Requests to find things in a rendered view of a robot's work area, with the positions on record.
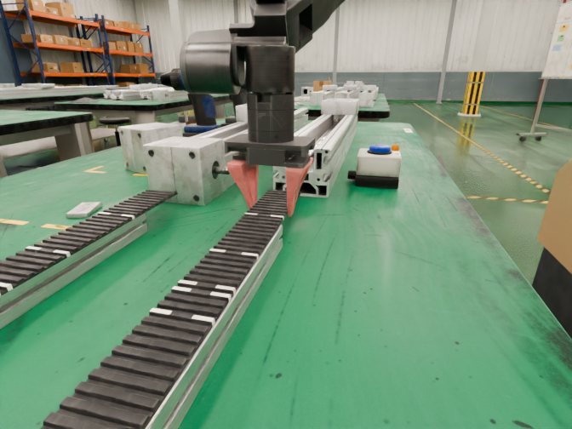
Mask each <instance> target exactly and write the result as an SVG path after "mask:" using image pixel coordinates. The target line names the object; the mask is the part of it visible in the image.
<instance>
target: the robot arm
mask: <svg viewBox="0 0 572 429"><path fill-rule="evenodd" d="M343 2H345V0H249V6H250V11H251V16H252V21H253V22H252V23H233V24H230V25H229V29H225V30H213V31H195V32H193V33H192V34H191V35H190V37H189V40H188V42H185V43H183V45H182V47H181V49H180V74H181V79H182V82H183V84H184V87H185V89H186V91H187V92H188V93H189V94H239V92H240V89H241V86H243V84H244V79H245V67H246V91H248V92H255V93H254V94H247V117H248V133H247V134H240V135H237V136H235V137H232V138H231V139H229V140H225V141H224V147H225V152H226V153H228V152H237V153H235V154H233V155H232V160H231V161H230V162H229V163H227V164H226V166H227V170H228V171H229V173H230V174H231V176H232V178H233V179H234V180H235V182H236V184H237V186H238V187H239V189H240V191H241V192H242V194H243V196H244V198H245V201H246V203H247V205H248V207H249V209H250V208H251V207H252V206H253V205H254V204H255V203H257V192H258V171H259V165H265V166H277V167H286V185H287V206H288V215H289V217H291V216H292V214H293V213H294V210H295V205H296V201H297V197H298V194H299V190H300V188H301V185H302V183H303V181H304V179H305V178H306V174H307V172H308V170H309V168H310V167H311V165H312V160H313V158H312V157H311V156H308V154H309V150H313V149H314V148H315V137H306V136H294V130H295V54H296V53H297V52H298V51H299V50H301V49H302V48H303V47H304V46H305V45H307V44H308V43H309V42H310V41H311V40H312V39H313V37H312V34H313V33H314V32H316V31H317V30H318V29H319V28H320V27H322V26H323V25H324V24H325V23H326V22H327V20H328V19H329V17H330V16H331V15H332V14H333V13H334V11H335V10H336V9H337V8H338V7H339V6H340V5H341V4H342V3H343ZM244 62H245V63H244ZM289 158H291V159H289ZM247 177H248V179H247Z"/></svg>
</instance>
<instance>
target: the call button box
mask: <svg viewBox="0 0 572 429"><path fill-rule="evenodd" d="M401 163H402V158H401V155H400V151H392V150H390V151H389V152H372V151H370V150H369V148H361V149H360V150H359V152H358V155H357V170H356V171H355V170H349V171H348V176H347V179H348V180H355V186H364V187H376V188H388V189H398V185H399V176H400V170H401Z"/></svg>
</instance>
